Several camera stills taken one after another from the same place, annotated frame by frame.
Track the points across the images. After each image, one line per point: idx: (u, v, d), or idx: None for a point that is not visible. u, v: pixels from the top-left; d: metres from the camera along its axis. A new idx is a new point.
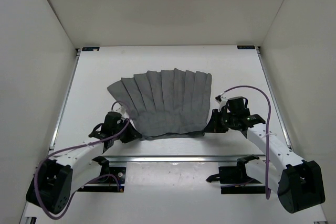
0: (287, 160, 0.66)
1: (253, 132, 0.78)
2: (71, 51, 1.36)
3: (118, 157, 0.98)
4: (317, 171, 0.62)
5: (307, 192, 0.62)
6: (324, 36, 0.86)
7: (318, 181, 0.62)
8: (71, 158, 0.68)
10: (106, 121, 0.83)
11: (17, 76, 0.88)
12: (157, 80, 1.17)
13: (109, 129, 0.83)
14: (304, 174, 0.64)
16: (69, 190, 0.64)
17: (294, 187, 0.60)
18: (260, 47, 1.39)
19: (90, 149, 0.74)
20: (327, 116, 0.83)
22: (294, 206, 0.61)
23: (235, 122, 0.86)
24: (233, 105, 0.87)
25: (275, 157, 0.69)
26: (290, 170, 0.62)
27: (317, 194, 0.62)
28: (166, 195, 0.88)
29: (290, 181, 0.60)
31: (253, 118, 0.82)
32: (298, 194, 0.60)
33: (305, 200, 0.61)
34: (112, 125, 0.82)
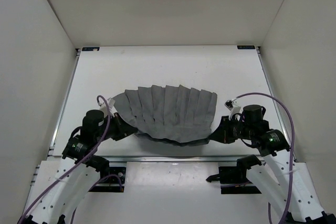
0: (306, 210, 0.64)
1: (275, 163, 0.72)
2: (72, 51, 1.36)
3: (124, 157, 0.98)
4: None
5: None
6: (324, 36, 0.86)
7: None
8: (46, 208, 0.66)
10: (84, 125, 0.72)
11: (18, 76, 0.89)
12: (160, 95, 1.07)
13: (90, 136, 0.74)
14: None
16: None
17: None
18: (260, 47, 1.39)
19: (64, 184, 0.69)
20: (327, 116, 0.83)
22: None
23: (252, 137, 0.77)
24: (252, 118, 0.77)
25: (295, 201, 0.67)
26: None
27: None
28: (165, 196, 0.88)
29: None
31: (277, 140, 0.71)
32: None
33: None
34: (92, 130, 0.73)
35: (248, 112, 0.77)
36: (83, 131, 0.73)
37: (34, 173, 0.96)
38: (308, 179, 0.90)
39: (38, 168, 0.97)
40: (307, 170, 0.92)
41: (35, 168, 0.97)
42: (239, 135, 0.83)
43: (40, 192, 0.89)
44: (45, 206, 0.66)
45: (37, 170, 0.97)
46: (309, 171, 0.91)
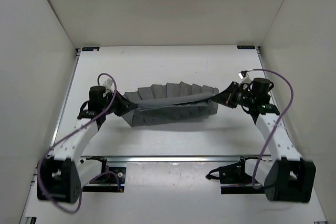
0: (285, 153, 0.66)
1: (263, 119, 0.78)
2: (72, 51, 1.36)
3: (124, 157, 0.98)
4: (311, 169, 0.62)
5: (294, 187, 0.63)
6: (324, 35, 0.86)
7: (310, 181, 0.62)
8: (67, 148, 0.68)
10: (92, 99, 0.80)
11: (17, 76, 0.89)
12: (162, 94, 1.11)
13: (98, 105, 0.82)
14: (297, 171, 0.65)
16: (78, 178, 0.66)
17: (281, 179, 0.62)
18: (260, 47, 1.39)
19: (84, 132, 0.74)
20: (327, 116, 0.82)
22: (275, 195, 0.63)
23: (252, 105, 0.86)
24: (259, 90, 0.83)
25: (274, 146, 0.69)
26: (284, 163, 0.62)
27: (302, 192, 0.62)
28: (165, 196, 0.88)
29: (279, 171, 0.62)
31: (269, 108, 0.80)
32: (282, 187, 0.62)
33: (286, 195, 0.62)
34: (99, 100, 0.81)
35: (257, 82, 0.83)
36: (91, 104, 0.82)
37: (34, 173, 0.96)
38: None
39: (38, 168, 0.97)
40: None
41: (35, 168, 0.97)
42: (241, 100, 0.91)
43: None
44: (65, 148, 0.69)
45: (37, 170, 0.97)
46: None
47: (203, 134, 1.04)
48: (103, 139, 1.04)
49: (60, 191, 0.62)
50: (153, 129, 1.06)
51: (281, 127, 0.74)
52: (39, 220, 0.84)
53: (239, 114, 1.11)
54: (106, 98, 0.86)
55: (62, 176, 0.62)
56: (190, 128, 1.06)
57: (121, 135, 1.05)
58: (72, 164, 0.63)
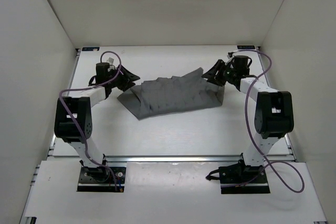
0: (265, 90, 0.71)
1: (244, 81, 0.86)
2: (72, 51, 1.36)
3: (124, 156, 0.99)
4: (288, 96, 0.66)
5: (279, 116, 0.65)
6: (323, 35, 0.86)
7: (290, 107, 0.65)
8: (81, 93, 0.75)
10: (98, 73, 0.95)
11: (17, 76, 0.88)
12: (173, 86, 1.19)
13: (104, 77, 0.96)
14: (279, 105, 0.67)
16: (91, 117, 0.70)
17: (264, 107, 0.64)
18: (261, 47, 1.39)
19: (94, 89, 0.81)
20: (327, 116, 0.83)
22: (263, 124, 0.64)
23: (234, 77, 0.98)
24: (238, 64, 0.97)
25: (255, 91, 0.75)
26: (264, 93, 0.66)
27: (286, 118, 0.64)
28: (166, 196, 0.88)
29: (260, 100, 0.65)
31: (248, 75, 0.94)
32: (266, 114, 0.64)
33: (273, 123, 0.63)
34: (104, 72, 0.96)
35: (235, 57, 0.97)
36: (97, 77, 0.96)
37: (34, 173, 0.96)
38: (308, 178, 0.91)
39: (38, 168, 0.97)
40: (307, 170, 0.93)
41: (35, 168, 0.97)
42: (226, 75, 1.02)
43: (40, 192, 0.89)
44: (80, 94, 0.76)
45: (36, 170, 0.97)
46: (309, 171, 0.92)
47: (203, 134, 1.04)
48: (102, 139, 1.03)
49: (81, 124, 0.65)
50: (153, 129, 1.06)
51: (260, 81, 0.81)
52: (39, 220, 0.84)
53: (239, 114, 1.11)
54: (109, 73, 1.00)
55: (81, 109, 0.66)
56: (190, 128, 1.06)
57: (120, 134, 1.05)
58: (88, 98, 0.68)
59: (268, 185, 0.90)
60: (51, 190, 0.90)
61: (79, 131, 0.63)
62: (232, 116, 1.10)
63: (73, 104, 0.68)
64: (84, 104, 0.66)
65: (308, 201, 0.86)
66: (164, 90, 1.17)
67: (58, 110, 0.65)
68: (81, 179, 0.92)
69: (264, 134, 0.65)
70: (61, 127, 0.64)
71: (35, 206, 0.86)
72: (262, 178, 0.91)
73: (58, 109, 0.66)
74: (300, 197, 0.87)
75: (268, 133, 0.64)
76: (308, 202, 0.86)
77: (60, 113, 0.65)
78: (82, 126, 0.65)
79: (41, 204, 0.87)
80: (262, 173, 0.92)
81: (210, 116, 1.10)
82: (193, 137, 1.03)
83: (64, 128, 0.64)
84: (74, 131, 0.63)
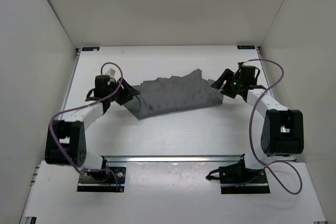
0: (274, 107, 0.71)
1: (252, 92, 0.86)
2: (72, 51, 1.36)
3: (123, 156, 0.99)
4: (299, 117, 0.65)
5: (286, 137, 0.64)
6: (324, 35, 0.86)
7: (300, 128, 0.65)
8: (77, 116, 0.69)
10: (97, 86, 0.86)
11: (17, 76, 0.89)
12: (171, 86, 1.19)
13: (103, 92, 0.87)
14: (288, 124, 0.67)
16: (84, 141, 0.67)
17: (272, 127, 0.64)
18: (261, 47, 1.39)
19: (91, 109, 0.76)
20: (327, 116, 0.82)
22: (270, 144, 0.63)
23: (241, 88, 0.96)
24: (245, 74, 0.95)
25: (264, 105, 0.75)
26: (273, 112, 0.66)
27: (296, 139, 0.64)
28: (165, 196, 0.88)
29: (269, 119, 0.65)
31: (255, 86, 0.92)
32: (274, 135, 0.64)
33: (281, 144, 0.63)
34: (104, 86, 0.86)
35: (242, 67, 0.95)
36: (96, 91, 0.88)
37: (34, 173, 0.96)
38: (308, 179, 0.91)
39: (38, 168, 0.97)
40: (307, 170, 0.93)
41: (35, 167, 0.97)
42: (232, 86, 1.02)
43: (40, 192, 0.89)
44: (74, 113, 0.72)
45: (37, 170, 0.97)
46: (309, 171, 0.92)
47: (202, 135, 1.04)
48: (102, 139, 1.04)
49: (69, 151, 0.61)
50: (153, 129, 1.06)
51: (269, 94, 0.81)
52: (39, 220, 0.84)
53: (239, 114, 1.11)
54: (110, 86, 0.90)
55: (73, 136, 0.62)
56: (190, 128, 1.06)
57: (120, 134, 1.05)
58: (82, 123, 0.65)
59: (268, 185, 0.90)
60: (51, 190, 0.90)
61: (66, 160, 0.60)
62: (232, 116, 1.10)
63: (66, 128, 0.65)
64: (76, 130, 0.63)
65: (308, 201, 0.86)
66: (164, 90, 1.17)
67: (49, 138, 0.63)
68: (81, 179, 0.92)
69: (271, 153, 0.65)
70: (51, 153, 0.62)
71: (35, 206, 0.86)
72: (262, 178, 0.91)
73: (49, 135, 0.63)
74: (300, 197, 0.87)
75: (274, 153, 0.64)
76: (308, 202, 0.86)
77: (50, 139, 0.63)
78: (70, 153, 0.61)
79: (41, 204, 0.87)
80: (262, 173, 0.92)
81: (210, 116, 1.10)
82: (193, 137, 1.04)
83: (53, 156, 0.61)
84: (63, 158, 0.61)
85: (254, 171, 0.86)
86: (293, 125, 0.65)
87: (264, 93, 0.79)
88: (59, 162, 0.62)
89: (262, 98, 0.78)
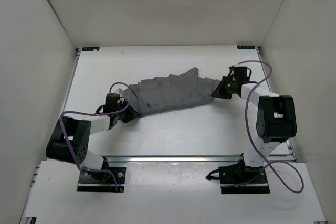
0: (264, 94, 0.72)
1: (245, 86, 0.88)
2: (72, 51, 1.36)
3: (118, 157, 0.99)
4: (290, 102, 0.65)
5: (280, 119, 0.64)
6: (323, 36, 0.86)
7: (292, 112, 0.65)
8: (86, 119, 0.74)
10: (106, 103, 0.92)
11: (17, 76, 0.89)
12: (169, 84, 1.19)
13: (111, 109, 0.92)
14: (280, 109, 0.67)
16: (86, 143, 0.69)
17: (265, 111, 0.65)
18: (261, 47, 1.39)
19: (98, 118, 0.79)
20: (327, 115, 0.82)
22: (265, 128, 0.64)
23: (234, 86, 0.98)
24: (237, 72, 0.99)
25: (255, 94, 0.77)
26: (265, 97, 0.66)
27: (289, 122, 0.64)
28: (165, 196, 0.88)
29: (262, 105, 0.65)
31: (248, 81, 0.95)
32: (269, 118, 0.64)
33: (275, 126, 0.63)
34: (112, 104, 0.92)
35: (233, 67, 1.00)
36: (105, 107, 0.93)
37: (34, 173, 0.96)
38: (308, 178, 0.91)
39: (38, 168, 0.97)
40: (307, 170, 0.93)
41: (35, 168, 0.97)
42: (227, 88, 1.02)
43: (40, 192, 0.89)
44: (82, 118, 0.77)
45: (37, 170, 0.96)
46: (309, 171, 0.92)
47: (202, 135, 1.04)
48: (102, 138, 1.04)
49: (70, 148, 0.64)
50: (153, 130, 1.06)
51: (262, 86, 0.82)
52: (39, 220, 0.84)
53: (239, 113, 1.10)
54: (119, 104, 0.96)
55: (77, 135, 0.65)
56: (190, 128, 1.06)
57: (119, 134, 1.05)
58: (89, 121, 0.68)
59: (268, 185, 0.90)
60: (51, 190, 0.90)
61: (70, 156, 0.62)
62: (232, 116, 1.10)
63: (73, 126, 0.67)
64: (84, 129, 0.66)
65: (307, 201, 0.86)
66: (161, 89, 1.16)
67: (55, 131, 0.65)
68: (81, 179, 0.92)
69: (267, 138, 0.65)
70: (54, 148, 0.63)
71: (35, 206, 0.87)
72: (262, 178, 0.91)
73: (55, 129, 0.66)
74: (300, 197, 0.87)
75: (270, 137, 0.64)
76: (307, 202, 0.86)
77: (58, 131, 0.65)
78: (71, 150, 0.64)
79: (41, 204, 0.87)
80: (262, 173, 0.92)
81: (210, 116, 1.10)
82: (193, 137, 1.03)
83: (57, 150, 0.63)
84: (65, 153, 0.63)
85: (254, 171, 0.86)
86: (285, 109, 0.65)
87: (257, 86, 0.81)
88: (58, 158, 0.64)
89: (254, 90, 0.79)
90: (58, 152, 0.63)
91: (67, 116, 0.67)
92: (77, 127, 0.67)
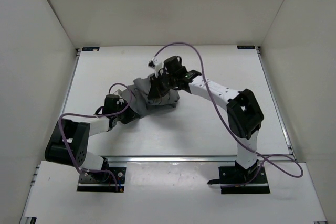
0: (227, 96, 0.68)
1: (193, 85, 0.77)
2: (71, 51, 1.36)
3: (118, 157, 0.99)
4: (251, 95, 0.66)
5: (250, 114, 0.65)
6: (324, 35, 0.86)
7: (255, 102, 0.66)
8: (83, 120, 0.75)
10: (106, 104, 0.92)
11: (17, 76, 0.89)
12: None
13: (111, 110, 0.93)
14: (243, 104, 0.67)
16: (86, 145, 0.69)
17: (238, 116, 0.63)
18: (261, 47, 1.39)
19: (97, 119, 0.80)
20: (328, 116, 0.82)
22: (244, 130, 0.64)
23: (175, 83, 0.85)
24: (170, 67, 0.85)
25: (218, 98, 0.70)
26: (232, 103, 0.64)
27: (257, 113, 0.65)
28: (165, 196, 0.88)
29: (233, 112, 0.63)
31: (191, 74, 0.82)
32: (243, 121, 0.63)
33: (250, 123, 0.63)
34: (112, 105, 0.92)
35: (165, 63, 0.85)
36: (105, 108, 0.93)
37: (34, 173, 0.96)
38: (308, 178, 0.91)
39: (38, 168, 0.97)
40: (307, 170, 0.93)
41: (35, 168, 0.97)
42: (167, 85, 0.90)
43: (40, 192, 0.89)
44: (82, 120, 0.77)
45: (37, 170, 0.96)
46: (309, 171, 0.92)
47: (202, 134, 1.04)
48: (103, 138, 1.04)
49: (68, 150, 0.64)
50: (151, 129, 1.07)
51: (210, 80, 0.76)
52: (39, 220, 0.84)
53: None
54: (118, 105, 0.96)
55: (76, 137, 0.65)
56: (189, 128, 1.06)
57: (119, 134, 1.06)
58: (88, 124, 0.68)
59: (268, 185, 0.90)
60: (51, 190, 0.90)
61: (70, 158, 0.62)
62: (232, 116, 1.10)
63: (72, 128, 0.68)
64: (83, 131, 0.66)
65: (307, 201, 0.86)
66: None
67: (54, 134, 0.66)
68: (81, 179, 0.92)
69: (249, 136, 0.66)
70: (53, 151, 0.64)
71: (35, 206, 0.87)
72: (262, 178, 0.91)
73: (54, 132, 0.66)
74: (300, 197, 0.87)
75: (250, 134, 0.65)
76: (307, 201, 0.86)
77: (56, 135, 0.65)
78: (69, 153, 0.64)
79: (41, 204, 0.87)
80: (262, 173, 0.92)
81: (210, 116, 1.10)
82: (193, 137, 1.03)
83: (56, 152, 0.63)
84: (64, 157, 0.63)
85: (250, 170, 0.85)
86: (250, 105, 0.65)
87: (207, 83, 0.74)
88: (58, 161, 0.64)
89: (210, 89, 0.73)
90: (57, 155, 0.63)
91: (66, 118, 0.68)
92: (75, 129, 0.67)
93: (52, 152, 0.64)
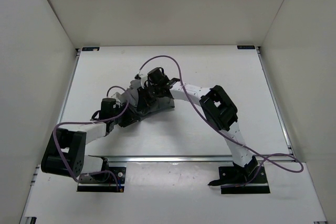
0: (199, 93, 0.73)
1: (174, 89, 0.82)
2: (72, 51, 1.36)
3: (119, 157, 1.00)
4: (220, 89, 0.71)
5: (223, 108, 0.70)
6: (324, 35, 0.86)
7: (226, 95, 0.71)
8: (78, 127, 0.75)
10: (103, 109, 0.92)
11: (18, 76, 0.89)
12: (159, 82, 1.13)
13: (107, 114, 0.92)
14: (217, 98, 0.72)
16: (83, 155, 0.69)
17: (211, 110, 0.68)
18: (261, 47, 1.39)
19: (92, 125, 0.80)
20: (327, 115, 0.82)
22: (220, 122, 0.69)
23: (159, 92, 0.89)
24: (154, 78, 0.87)
25: (193, 97, 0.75)
26: (203, 99, 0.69)
27: (229, 105, 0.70)
28: (165, 196, 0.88)
29: (206, 107, 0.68)
31: (171, 82, 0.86)
32: (217, 115, 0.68)
33: (224, 116, 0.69)
34: (108, 110, 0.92)
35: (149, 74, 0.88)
36: (102, 113, 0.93)
37: (34, 173, 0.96)
38: (308, 178, 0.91)
39: (38, 168, 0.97)
40: (307, 169, 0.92)
41: (35, 168, 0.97)
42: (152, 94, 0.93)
43: (40, 192, 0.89)
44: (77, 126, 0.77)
45: (37, 170, 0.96)
46: (309, 171, 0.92)
47: (201, 134, 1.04)
48: (103, 139, 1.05)
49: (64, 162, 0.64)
50: (151, 129, 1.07)
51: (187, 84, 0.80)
52: (39, 220, 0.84)
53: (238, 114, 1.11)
54: (115, 110, 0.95)
55: (73, 148, 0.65)
56: (189, 128, 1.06)
57: (119, 134, 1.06)
58: (84, 133, 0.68)
59: (268, 185, 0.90)
60: (51, 190, 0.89)
61: (66, 170, 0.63)
62: None
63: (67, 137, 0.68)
64: (79, 142, 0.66)
65: (307, 200, 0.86)
66: None
67: (50, 145, 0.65)
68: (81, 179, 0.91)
69: (227, 127, 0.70)
70: (50, 162, 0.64)
71: (36, 206, 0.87)
72: (262, 178, 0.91)
73: (49, 143, 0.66)
74: (300, 196, 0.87)
75: (227, 125, 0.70)
76: (307, 201, 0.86)
77: (52, 146, 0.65)
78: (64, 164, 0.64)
79: (42, 203, 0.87)
80: (262, 173, 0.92)
81: None
82: (193, 136, 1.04)
83: (53, 163, 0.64)
84: (61, 168, 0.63)
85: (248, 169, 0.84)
86: (221, 98, 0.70)
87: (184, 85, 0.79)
88: (54, 171, 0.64)
89: (187, 91, 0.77)
90: (53, 166, 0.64)
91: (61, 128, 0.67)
92: (71, 139, 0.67)
93: (48, 163, 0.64)
